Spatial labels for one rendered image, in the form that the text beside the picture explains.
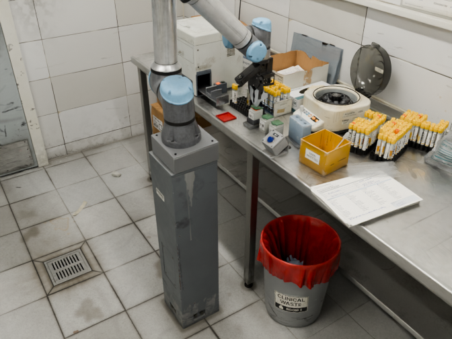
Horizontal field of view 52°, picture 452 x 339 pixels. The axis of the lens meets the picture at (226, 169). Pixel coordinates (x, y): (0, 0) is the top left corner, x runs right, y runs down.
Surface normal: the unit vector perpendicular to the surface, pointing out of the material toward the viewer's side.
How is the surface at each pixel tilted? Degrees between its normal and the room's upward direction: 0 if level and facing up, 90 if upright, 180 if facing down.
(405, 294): 0
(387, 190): 1
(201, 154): 90
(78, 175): 0
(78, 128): 90
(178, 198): 90
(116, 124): 90
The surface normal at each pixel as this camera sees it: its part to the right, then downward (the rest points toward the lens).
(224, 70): 0.54, 0.46
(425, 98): -0.84, 0.29
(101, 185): 0.00, -0.83
